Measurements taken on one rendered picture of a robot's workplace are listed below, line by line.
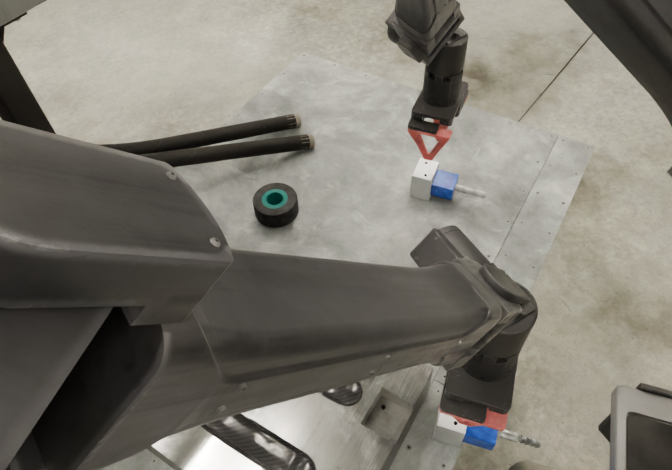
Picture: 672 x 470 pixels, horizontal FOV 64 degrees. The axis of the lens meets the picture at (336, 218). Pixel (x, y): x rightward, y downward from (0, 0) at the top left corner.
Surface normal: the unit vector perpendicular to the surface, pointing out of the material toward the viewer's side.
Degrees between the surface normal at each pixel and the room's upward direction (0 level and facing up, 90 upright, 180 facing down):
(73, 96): 1
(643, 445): 0
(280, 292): 49
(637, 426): 0
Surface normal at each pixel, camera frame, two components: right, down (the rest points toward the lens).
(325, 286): 0.59, -0.76
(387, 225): -0.04, -0.64
